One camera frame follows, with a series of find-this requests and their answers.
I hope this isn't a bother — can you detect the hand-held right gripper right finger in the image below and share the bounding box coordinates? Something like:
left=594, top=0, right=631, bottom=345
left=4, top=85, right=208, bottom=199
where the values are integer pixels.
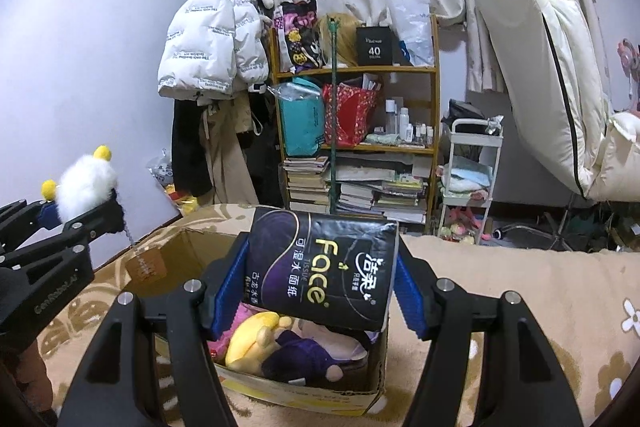
left=392, top=247, right=586, bottom=427

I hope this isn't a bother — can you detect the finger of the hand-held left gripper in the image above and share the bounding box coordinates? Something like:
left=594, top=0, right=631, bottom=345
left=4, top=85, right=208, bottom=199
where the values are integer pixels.
left=0, top=189, right=124, bottom=269
left=0, top=199, right=62, bottom=252

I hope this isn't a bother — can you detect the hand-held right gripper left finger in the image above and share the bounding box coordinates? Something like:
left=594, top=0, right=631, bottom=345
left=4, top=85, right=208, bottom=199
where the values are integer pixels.
left=57, top=232, right=251, bottom=427

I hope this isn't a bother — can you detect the white fluffy keychain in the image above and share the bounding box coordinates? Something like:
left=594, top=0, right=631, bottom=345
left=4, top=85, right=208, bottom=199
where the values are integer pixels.
left=41, top=144, right=168, bottom=293

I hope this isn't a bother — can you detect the yellow plush toy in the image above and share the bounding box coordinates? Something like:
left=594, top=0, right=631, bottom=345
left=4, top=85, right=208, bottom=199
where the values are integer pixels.
left=225, top=311, right=296, bottom=370

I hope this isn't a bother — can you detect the black tissue pack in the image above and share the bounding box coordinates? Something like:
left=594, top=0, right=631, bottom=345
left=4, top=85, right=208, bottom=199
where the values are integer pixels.
left=242, top=206, right=400, bottom=332

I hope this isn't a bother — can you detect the purple-haired plush doll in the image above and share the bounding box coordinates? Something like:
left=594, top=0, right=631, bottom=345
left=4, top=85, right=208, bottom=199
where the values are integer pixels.
left=262, top=321, right=373, bottom=384

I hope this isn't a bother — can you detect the printed cardboard box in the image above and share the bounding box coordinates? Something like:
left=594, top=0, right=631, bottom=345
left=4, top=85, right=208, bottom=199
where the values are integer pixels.
left=122, top=227, right=401, bottom=414

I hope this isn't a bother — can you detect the person's left forearm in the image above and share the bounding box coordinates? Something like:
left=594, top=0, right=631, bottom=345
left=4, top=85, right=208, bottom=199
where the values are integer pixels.
left=0, top=337, right=51, bottom=418

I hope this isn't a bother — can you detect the plastic bag of snacks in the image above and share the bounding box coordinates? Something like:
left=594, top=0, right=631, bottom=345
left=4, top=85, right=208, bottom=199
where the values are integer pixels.
left=147, top=152, right=201, bottom=215

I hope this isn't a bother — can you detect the beige flower-pattern blanket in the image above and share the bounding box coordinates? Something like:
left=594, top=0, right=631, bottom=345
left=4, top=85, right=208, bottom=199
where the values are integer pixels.
left=0, top=202, right=640, bottom=427

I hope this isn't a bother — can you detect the pile of books and papers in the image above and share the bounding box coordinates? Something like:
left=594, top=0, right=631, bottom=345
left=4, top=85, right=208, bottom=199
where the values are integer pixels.
left=337, top=164, right=431, bottom=224

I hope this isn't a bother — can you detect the black coat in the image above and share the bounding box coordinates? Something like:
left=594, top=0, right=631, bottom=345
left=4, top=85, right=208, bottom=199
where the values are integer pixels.
left=172, top=99, right=216, bottom=208

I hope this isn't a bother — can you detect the stack of books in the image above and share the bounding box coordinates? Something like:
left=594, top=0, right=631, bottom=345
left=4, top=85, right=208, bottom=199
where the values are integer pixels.
left=282, top=156, right=331, bottom=214

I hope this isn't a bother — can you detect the beige coat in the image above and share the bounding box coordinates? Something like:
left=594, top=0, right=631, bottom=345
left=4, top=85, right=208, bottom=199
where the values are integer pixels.
left=200, top=99, right=261, bottom=208

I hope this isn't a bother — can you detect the white trolley cart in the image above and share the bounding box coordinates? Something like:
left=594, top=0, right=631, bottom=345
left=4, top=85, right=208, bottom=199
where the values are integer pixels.
left=437, top=117, right=503, bottom=240

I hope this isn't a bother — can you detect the group of small bottles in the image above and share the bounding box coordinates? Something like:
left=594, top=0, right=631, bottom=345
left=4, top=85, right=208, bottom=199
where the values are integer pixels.
left=382, top=99, right=436, bottom=142

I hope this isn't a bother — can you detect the teal bag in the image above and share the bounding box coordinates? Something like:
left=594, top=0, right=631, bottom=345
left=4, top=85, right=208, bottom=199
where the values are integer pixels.
left=270, top=77, right=326, bottom=158

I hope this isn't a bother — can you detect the green pole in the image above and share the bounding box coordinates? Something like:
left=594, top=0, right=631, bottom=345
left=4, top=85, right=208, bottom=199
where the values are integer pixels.
left=327, top=19, right=339, bottom=215

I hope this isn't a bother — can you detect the red patterned bag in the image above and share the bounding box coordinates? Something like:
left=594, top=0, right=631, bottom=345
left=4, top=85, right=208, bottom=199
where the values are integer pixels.
left=322, top=82, right=381, bottom=146

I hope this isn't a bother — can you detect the wooden bookshelf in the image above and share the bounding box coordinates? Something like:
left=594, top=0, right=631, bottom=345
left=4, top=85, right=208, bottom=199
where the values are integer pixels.
left=267, top=14, right=443, bottom=228

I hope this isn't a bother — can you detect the white puffer jacket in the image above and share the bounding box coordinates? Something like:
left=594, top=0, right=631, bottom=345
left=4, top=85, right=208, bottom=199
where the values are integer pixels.
left=157, top=0, right=273, bottom=100

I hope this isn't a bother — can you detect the cream quilt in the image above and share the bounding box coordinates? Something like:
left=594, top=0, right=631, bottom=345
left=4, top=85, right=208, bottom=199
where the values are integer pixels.
left=587, top=112, right=640, bottom=202

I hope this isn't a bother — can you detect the black gift box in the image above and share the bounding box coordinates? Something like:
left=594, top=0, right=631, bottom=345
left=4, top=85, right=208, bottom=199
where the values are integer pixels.
left=356, top=26, right=393, bottom=66

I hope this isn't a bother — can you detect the colourful printed black bag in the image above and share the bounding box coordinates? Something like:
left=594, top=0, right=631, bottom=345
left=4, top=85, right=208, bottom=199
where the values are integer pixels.
left=272, top=0, right=321, bottom=72

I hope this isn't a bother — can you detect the blonde wig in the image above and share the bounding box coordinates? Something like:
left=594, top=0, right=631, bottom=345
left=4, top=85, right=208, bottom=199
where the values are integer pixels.
left=315, top=12, right=361, bottom=68

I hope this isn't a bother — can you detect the clear plastic bag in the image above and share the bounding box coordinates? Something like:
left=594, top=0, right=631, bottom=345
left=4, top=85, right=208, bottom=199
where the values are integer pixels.
left=387, top=0, right=435, bottom=68

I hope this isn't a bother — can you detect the cream mattress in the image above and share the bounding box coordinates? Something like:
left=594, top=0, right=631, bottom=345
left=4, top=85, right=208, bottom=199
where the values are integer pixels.
left=475, top=0, right=613, bottom=200

